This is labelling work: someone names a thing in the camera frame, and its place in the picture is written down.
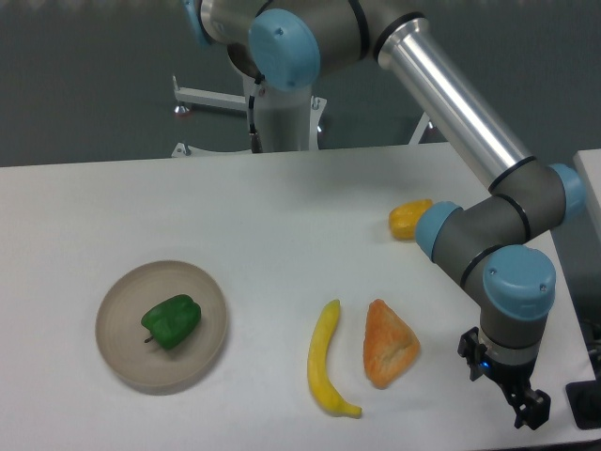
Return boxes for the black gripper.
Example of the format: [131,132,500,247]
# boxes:
[457,327,551,430]

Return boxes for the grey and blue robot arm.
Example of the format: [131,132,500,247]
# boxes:
[183,1,586,429]

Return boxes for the green bell pepper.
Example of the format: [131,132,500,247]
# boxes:
[141,294,202,350]

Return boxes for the beige round plate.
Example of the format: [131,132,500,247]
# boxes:
[95,260,229,395]

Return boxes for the black device at edge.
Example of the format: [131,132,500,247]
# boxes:
[565,381,600,430]

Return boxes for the orange triangular pastry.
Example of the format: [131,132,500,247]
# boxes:
[362,299,421,389]

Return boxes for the yellow banana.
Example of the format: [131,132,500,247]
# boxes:
[306,299,362,418]

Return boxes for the white side table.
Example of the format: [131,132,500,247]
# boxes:
[574,148,601,227]

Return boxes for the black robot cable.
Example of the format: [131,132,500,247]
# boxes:
[248,70,267,154]

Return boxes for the white robot stand frame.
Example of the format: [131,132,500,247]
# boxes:
[169,74,447,159]

